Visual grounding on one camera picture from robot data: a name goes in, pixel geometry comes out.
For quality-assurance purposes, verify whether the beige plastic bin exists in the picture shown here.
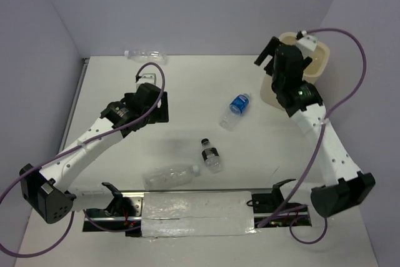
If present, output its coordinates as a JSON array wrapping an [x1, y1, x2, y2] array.
[[260, 32, 330, 111]]

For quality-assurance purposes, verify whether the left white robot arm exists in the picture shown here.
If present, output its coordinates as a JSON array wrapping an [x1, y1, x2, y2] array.
[[19, 83, 169, 224]]

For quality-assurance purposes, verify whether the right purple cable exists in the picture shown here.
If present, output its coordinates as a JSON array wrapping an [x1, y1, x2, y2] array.
[[254, 28, 367, 244]]

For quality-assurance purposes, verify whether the large clear front bottle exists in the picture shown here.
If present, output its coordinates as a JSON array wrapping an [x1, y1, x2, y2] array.
[[142, 165, 201, 191]]

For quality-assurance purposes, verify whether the small black label bottle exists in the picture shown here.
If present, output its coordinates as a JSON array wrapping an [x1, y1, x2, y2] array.
[[201, 138, 223, 173]]

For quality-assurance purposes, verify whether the blue label Pocari bottle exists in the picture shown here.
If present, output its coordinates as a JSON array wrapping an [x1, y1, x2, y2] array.
[[219, 93, 251, 131]]

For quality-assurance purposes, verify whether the clear bottle at back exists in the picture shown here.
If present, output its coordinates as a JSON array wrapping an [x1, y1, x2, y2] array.
[[124, 49, 168, 65]]

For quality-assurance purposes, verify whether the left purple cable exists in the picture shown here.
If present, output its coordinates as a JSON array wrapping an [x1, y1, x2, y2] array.
[[0, 62, 166, 259]]

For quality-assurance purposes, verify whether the purple cable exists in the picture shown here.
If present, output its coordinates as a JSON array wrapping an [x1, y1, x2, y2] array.
[[0, 62, 166, 259], [254, 28, 367, 244]]

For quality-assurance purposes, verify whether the white foil cover sheet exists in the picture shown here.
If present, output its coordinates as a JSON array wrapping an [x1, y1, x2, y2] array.
[[141, 191, 256, 238]]

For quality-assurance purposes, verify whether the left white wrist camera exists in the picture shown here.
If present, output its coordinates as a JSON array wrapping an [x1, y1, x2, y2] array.
[[136, 73, 157, 88]]

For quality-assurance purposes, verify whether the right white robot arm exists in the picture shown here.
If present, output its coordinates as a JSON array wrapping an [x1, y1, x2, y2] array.
[[254, 35, 376, 218]]

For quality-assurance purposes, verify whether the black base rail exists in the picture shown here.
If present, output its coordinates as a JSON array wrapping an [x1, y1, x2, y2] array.
[[82, 180, 311, 238]]

